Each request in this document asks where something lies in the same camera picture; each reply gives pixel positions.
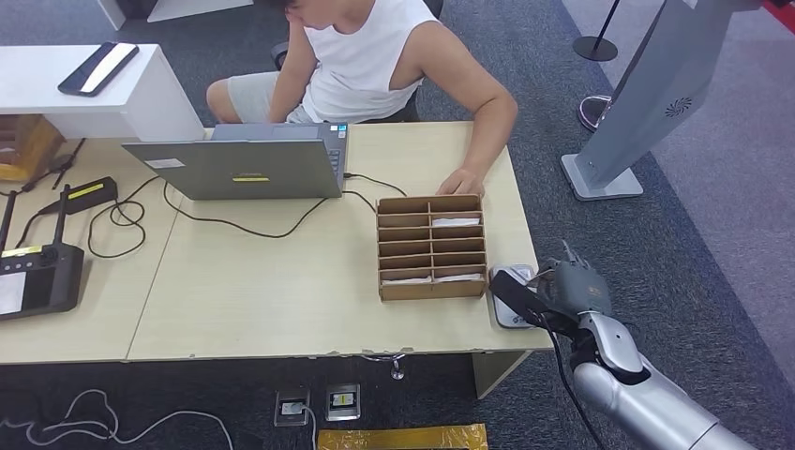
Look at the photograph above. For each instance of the person's right forearm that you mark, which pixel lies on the person's right forearm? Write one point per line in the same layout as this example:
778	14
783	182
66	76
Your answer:
289	81

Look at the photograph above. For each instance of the black stanchion post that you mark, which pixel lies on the black stanchion post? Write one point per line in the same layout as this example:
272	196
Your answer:
595	49

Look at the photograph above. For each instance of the white room key card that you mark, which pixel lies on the white room key card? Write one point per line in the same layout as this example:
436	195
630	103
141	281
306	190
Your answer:
458	278
407	281
455	221

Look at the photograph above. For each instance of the person's left hand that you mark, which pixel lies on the person's left hand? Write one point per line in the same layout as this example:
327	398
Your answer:
463	182

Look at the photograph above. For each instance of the floor socket with yellow label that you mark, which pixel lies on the floor socket with yellow label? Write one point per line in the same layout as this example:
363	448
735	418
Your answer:
343	402

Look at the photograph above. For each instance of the black power adapter yellow label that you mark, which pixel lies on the black power adapter yellow label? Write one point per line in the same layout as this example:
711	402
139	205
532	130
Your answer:
87	192

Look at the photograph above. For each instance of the chrome hook under desk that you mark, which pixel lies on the chrome hook under desk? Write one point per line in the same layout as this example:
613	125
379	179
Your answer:
396	370

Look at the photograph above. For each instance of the white furniture base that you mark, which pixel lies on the white furniture base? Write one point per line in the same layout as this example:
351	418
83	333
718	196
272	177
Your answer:
180	7

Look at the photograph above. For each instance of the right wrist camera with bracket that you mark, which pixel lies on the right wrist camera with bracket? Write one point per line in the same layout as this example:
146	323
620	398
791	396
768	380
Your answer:
518	299

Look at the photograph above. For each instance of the grey laptop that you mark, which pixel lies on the grey laptop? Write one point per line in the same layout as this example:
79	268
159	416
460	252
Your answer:
242	164

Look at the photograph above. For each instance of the grey kiosk stand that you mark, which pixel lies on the grey kiosk stand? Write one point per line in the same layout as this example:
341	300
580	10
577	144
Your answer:
664	68

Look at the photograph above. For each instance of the floor socket with white plug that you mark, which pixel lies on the floor socket with white plug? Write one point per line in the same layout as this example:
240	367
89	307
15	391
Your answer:
292	409

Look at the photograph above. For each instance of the cardboard card organizer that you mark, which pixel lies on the cardboard card organizer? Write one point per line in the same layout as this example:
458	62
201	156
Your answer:
432	290

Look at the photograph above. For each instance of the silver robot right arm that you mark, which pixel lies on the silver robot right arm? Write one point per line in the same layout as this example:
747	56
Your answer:
646	404

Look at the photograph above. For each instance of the white counter shelf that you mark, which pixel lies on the white counter shelf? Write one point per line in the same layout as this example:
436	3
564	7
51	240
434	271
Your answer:
149	96

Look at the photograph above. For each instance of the yellow floor mat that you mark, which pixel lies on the yellow floor mat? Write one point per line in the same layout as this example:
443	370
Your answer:
397	438

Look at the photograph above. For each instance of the person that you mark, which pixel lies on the person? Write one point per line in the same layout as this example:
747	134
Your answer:
366	68

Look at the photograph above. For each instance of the yellow wooden box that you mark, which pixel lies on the yellow wooden box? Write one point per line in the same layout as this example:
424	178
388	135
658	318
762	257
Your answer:
31	146

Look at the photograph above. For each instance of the black remote controller with antennas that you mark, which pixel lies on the black remote controller with antennas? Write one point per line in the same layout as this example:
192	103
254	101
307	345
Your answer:
40	282

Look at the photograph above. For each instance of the red object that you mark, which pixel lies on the red object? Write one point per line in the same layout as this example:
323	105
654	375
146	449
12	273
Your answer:
781	11

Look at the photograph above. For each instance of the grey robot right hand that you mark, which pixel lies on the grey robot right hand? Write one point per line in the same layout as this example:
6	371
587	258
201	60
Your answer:
581	289

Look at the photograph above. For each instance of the chrome stanchion base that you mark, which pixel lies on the chrome stanchion base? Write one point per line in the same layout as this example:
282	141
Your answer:
590	112

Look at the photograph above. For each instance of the grey card reader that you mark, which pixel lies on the grey card reader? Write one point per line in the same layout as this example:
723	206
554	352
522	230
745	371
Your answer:
506	320

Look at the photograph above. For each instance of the person's left forearm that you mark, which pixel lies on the person's left forearm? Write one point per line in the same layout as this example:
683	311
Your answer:
490	136

